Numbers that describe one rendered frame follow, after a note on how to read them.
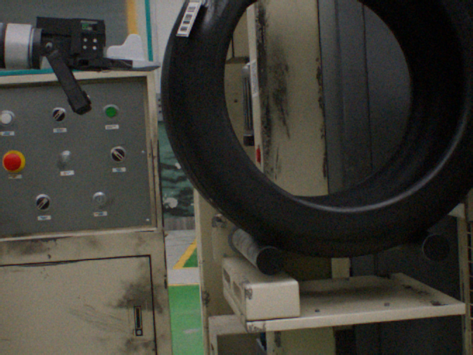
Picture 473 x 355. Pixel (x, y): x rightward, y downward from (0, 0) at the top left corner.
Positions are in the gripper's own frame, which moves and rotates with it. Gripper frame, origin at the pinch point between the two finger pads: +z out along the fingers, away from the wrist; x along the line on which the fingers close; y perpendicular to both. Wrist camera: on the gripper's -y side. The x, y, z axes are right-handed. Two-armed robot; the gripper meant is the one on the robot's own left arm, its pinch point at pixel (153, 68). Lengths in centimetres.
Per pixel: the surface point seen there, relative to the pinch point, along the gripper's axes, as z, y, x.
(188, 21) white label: 4.7, 7.0, -10.9
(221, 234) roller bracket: 15.9, -29.9, 24.1
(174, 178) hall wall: 58, -58, 926
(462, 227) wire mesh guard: 67, -26, 28
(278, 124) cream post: 26.3, -7.3, 26.7
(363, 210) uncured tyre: 34.4, -21.1, -12.5
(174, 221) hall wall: 61, -109, 924
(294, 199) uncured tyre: 23.1, -19.9, -12.6
